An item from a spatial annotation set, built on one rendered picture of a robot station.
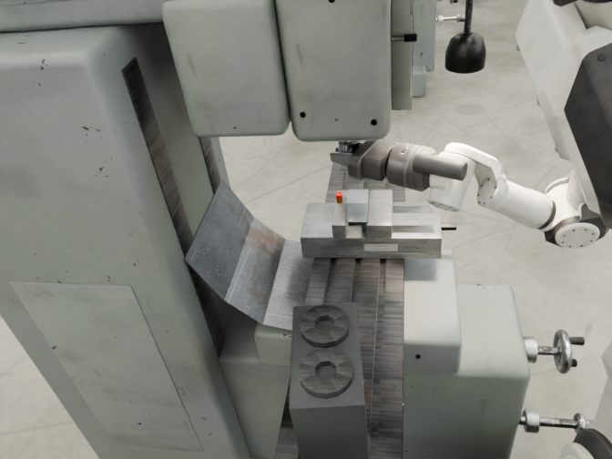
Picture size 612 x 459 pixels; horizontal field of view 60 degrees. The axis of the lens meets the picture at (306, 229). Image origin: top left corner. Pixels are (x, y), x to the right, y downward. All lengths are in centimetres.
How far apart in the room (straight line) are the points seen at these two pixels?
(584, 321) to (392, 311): 144
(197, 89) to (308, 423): 61
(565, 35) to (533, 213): 53
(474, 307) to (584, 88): 97
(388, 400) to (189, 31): 77
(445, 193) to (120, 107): 60
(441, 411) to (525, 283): 124
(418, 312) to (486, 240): 154
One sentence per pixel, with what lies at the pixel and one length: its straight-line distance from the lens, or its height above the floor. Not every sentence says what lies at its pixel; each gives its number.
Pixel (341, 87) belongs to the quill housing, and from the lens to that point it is 98.
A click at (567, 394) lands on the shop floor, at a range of 231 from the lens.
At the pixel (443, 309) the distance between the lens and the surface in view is 136.
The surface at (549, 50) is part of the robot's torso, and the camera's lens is 67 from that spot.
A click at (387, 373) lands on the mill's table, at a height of 91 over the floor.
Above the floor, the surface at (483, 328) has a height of 71.
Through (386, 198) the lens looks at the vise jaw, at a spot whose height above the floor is 102.
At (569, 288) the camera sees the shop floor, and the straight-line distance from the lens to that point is 269.
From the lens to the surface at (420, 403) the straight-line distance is 151.
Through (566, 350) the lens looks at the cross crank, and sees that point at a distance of 157.
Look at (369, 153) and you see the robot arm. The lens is 110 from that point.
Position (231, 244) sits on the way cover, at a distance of 138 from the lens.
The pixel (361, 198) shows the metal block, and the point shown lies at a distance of 133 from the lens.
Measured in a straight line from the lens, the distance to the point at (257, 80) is 97.
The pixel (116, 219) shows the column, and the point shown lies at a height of 123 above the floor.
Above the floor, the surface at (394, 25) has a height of 150.
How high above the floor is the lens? 183
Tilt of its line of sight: 39 degrees down
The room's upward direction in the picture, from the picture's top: 8 degrees counter-clockwise
